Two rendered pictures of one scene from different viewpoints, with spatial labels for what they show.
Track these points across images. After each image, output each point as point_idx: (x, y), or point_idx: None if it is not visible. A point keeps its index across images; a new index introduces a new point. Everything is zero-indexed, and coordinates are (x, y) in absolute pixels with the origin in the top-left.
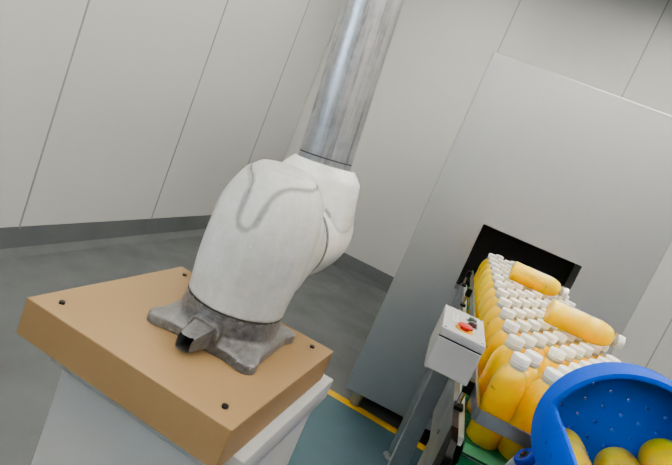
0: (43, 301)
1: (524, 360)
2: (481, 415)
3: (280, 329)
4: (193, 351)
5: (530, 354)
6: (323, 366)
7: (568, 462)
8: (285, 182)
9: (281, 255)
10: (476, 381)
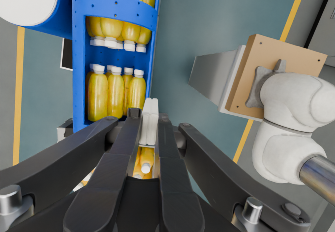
0: (323, 57)
1: (145, 165)
2: (154, 145)
3: (253, 100)
4: (276, 62)
5: (139, 178)
6: (229, 105)
7: (150, 76)
8: (325, 89)
9: (289, 79)
10: (153, 171)
